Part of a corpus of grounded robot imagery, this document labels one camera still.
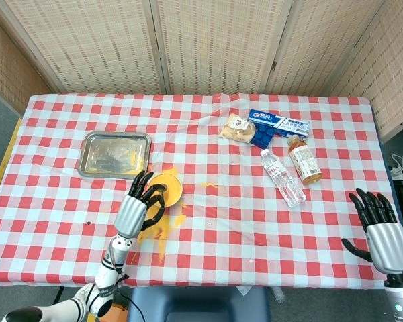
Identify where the black cable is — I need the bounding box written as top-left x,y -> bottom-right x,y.
119,286 -> 146,322

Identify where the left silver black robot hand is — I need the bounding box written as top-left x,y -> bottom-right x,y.
113,170 -> 167,240

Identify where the off-white bowl of yellow powder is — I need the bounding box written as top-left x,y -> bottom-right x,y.
146,172 -> 184,208

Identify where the bread in clear bag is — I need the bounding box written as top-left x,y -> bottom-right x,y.
219,113 -> 257,144

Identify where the blue white toothpaste box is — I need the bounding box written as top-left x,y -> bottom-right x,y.
247,109 -> 312,138

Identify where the orange box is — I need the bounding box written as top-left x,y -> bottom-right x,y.
102,300 -> 129,322

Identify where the clear plastic water bottle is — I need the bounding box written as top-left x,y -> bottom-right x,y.
260,148 -> 307,209

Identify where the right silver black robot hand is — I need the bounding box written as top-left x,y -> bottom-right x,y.
341,187 -> 403,276

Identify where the spilled yellow powder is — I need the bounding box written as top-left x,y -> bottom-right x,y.
129,167 -> 219,266

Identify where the red white checkered tablecloth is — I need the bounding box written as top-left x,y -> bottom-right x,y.
0,93 -> 403,290

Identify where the stainless steel tray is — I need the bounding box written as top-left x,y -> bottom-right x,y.
77,131 -> 152,180

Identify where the dark blue seat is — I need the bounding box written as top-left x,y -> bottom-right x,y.
127,286 -> 271,322

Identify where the amber tea bottle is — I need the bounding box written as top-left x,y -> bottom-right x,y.
287,135 -> 323,186

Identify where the white cable bundle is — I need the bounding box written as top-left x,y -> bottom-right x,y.
388,153 -> 403,176

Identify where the woven folding screen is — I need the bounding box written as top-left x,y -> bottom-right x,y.
0,0 -> 403,142

